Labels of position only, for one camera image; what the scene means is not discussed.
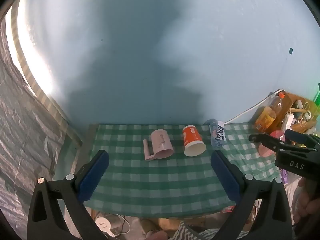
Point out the person's right hand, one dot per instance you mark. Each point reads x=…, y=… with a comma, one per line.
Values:
x=303, y=207

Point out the white charger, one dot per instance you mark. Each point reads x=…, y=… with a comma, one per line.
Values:
x=288, y=121

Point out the green checkered tablecloth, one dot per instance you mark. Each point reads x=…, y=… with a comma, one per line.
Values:
x=162, y=182

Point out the orange paper cup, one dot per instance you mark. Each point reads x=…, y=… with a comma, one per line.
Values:
x=193, y=142

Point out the white round power socket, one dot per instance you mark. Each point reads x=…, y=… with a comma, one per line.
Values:
x=104, y=226

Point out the orange soda bottle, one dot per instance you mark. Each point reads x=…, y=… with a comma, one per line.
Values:
x=267, y=116

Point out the purple packet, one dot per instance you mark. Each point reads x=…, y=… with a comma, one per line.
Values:
x=285, y=176

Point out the wooden box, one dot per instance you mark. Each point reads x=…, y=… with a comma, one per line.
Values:
x=291, y=101

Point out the pink mug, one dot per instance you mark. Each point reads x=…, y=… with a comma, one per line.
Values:
x=160, y=145

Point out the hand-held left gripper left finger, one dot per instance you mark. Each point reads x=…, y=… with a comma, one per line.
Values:
x=93, y=178

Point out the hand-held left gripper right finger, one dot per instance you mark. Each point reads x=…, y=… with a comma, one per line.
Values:
x=225, y=177

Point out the grey plastic sheet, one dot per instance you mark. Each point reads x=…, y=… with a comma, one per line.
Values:
x=22, y=135

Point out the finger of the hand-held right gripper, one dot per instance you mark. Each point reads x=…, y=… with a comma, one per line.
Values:
x=300, y=136
x=265, y=141

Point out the striped cloth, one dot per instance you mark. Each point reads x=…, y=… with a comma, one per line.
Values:
x=185, y=232

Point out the pink bowl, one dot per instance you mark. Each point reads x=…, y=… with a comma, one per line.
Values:
x=266, y=150

